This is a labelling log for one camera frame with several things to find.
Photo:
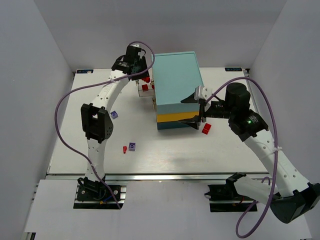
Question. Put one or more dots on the red stud lego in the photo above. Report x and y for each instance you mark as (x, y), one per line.
(145, 87)

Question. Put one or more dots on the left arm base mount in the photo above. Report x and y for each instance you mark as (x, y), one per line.
(94, 195)

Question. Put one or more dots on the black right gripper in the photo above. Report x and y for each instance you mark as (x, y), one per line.
(202, 109)

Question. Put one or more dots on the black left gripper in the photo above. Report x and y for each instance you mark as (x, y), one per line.
(141, 74)

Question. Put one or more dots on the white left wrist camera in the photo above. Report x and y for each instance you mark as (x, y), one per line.
(139, 50)

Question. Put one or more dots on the stacked teal yellow drawer cabinet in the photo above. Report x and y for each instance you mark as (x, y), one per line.
(175, 76)

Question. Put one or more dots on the transparent orange-slot drawer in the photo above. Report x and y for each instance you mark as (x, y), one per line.
(141, 93)

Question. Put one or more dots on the purple square lego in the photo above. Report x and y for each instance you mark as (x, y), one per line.
(132, 146)
(114, 115)

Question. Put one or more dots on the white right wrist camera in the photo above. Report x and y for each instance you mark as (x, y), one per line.
(202, 93)

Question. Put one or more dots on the small red wedge lego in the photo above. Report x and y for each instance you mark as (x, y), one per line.
(124, 148)

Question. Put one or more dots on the red transparent rectangular lego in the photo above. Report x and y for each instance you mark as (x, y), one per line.
(146, 79)

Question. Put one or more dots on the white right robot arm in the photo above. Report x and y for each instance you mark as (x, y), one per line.
(293, 194)

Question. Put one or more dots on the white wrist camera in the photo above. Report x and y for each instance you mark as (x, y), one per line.
(202, 93)
(139, 50)

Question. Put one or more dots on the blue label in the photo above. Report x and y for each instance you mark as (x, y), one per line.
(233, 69)
(84, 71)

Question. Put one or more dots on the blue label right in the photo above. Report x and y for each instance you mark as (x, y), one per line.
(233, 69)

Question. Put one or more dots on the red sloped lego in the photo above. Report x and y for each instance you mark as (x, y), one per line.
(206, 128)

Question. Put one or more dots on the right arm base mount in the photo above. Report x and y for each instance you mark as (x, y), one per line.
(223, 198)

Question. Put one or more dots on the blue label left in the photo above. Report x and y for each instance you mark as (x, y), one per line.
(84, 71)

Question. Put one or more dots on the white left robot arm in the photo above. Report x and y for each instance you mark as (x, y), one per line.
(95, 116)

